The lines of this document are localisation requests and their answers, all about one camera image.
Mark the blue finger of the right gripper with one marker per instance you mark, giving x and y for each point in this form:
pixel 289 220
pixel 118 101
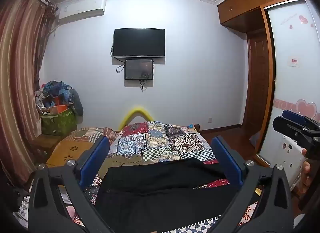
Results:
pixel 292 115
pixel 287 127

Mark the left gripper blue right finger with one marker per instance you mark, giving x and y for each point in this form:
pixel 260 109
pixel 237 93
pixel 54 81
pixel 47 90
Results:
pixel 273 212

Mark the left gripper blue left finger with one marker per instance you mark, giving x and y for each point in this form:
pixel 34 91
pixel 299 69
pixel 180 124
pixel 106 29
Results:
pixel 47 211

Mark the black pants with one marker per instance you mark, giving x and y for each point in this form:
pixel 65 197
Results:
pixel 161 196

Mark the person right hand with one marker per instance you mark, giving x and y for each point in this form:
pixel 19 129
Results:
pixel 305 177

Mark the white suitcase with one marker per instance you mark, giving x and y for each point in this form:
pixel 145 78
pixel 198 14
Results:
pixel 292 160

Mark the orange patterned sheet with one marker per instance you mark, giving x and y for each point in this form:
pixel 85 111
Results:
pixel 72 146

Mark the white sliding wardrobe door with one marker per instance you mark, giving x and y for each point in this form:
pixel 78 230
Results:
pixel 294 32

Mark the green storage bag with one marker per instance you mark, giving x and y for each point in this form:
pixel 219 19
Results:
pixel 58 124

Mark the wooden wardrobe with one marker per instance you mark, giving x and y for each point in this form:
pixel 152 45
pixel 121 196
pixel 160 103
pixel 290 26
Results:
pixel 249 17

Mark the pile of blue clothes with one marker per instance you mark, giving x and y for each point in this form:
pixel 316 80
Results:
pixel 56 93

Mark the yellow curved pillow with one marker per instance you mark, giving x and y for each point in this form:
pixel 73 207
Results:
pixel 135 112

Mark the small black monitor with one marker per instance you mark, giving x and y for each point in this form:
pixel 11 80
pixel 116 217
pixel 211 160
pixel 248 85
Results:
pixel 138 69

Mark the striped red curtain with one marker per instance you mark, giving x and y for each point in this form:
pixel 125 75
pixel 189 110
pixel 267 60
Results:
pixel 25 29

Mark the white air conditioner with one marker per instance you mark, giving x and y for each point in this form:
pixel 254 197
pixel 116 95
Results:
pixel 81 10

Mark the white wall socket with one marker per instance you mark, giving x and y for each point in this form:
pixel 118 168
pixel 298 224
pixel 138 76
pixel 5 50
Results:
pixel 209 120

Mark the black wall television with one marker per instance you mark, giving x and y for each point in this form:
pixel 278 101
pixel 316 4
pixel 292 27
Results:
pixel 138 42

